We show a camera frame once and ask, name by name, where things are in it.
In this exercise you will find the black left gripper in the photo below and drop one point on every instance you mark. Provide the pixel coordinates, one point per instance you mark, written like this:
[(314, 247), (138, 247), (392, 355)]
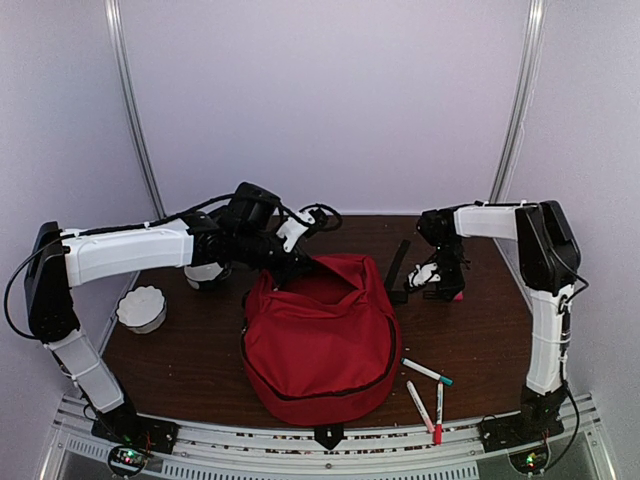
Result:
[(286, 273)]

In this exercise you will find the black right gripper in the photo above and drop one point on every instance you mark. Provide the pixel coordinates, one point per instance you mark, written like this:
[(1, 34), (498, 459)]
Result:
[(457, 284)]

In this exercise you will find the red backpack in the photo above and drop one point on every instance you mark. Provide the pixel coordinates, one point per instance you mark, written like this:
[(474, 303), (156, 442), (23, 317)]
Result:
[(323, 349)]

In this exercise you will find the teal capped white marker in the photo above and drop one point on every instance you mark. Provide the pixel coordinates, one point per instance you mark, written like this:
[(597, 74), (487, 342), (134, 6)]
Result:
[(426, 371)]

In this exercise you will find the pink capped white marker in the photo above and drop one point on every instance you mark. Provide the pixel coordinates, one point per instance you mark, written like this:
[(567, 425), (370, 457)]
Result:
[(422, 411)]

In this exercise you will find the red capped white marker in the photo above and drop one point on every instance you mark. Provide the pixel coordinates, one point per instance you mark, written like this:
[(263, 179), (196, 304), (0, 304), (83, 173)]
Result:
[(438, 427)]

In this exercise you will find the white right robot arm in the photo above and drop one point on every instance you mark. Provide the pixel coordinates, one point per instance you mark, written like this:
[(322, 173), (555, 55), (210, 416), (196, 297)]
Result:
[(549, 259)]

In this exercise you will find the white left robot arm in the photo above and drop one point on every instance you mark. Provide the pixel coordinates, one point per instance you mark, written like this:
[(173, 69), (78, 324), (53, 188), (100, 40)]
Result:
[(250, 226)]

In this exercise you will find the round white bowl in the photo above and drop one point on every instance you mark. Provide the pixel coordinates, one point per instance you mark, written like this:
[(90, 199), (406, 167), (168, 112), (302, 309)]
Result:
[(206, 277)]

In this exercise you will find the scalloped white bowl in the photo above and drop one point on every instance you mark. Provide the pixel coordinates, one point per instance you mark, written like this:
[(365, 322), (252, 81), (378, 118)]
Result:
[(142, 310)]

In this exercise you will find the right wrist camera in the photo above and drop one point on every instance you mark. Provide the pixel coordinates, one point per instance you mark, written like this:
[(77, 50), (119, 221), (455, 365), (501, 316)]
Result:
[(422, 276)]

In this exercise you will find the right aluminium frame post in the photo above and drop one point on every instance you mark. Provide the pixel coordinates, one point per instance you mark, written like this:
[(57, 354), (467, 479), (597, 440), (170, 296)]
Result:
[(524, 92)]

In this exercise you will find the aluminium frame post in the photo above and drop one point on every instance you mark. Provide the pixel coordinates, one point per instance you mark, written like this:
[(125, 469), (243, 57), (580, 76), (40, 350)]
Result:
[(118, 40), (524, 92)]

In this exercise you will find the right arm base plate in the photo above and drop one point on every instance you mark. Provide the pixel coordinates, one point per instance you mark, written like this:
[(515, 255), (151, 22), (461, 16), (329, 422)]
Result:
[(499, 433)]

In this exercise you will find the front aluminium rail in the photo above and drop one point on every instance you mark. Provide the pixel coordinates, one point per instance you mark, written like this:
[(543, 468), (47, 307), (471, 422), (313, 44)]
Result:
[(213, 451)]

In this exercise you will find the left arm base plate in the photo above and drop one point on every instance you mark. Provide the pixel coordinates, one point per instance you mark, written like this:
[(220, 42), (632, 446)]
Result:
[(142, 432)]

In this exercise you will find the left aluminium frame post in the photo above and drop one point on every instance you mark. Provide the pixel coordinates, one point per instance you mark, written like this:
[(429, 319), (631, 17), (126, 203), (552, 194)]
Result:
[(118, 40)]

